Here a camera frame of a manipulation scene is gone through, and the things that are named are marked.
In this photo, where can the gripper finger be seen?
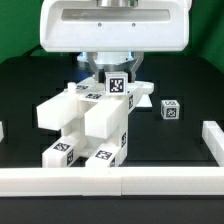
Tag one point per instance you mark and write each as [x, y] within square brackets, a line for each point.
[133, 67]
[99, 73]

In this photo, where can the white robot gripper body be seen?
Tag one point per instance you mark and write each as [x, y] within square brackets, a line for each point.
[100, 26]

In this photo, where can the white tagged cube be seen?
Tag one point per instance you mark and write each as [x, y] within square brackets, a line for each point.
[170, 109]
[116, 83]

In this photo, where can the white chair back frame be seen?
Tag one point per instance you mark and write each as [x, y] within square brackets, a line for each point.
[87, 100]

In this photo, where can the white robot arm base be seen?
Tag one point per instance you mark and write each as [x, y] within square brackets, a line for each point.
[109, 61]

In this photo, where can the white right rail barrier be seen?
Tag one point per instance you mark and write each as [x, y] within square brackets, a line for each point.
[213, 136]

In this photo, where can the white rail barrier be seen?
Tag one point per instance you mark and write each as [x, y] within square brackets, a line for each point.
[1, 131]
[213, 136]
[119, 181]

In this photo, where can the white left rail barrier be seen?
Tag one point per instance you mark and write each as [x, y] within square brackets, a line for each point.
[1, 131]

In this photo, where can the white front rail barrier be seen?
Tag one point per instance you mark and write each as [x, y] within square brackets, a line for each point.
[119, 181]

